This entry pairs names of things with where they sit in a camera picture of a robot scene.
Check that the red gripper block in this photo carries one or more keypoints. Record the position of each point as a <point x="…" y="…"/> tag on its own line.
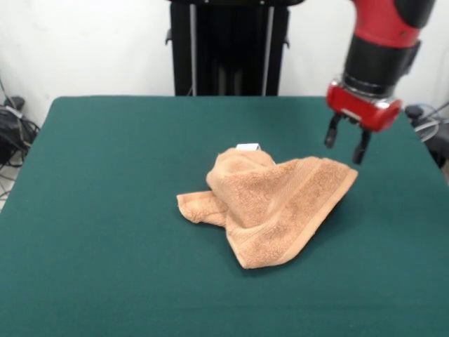
<point x="365" y="112"/>

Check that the tan terry towel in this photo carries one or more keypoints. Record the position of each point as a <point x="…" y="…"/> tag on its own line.
<point x="273" y="200"/>

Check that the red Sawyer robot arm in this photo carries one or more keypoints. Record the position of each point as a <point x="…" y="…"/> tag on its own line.
<point x="379" y="59"/>

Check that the black plug device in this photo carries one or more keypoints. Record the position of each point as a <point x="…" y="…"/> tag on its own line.
<point x="414" y="112"/>

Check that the black equipment base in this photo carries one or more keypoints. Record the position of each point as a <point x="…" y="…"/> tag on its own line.
<point x="440" y="144"/>

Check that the dark green table cloth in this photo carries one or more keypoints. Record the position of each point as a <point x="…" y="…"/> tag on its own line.
<point x="105" y="210"/>

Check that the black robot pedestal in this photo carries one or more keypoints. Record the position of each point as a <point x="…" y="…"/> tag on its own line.
<point x="228" y="52"/>

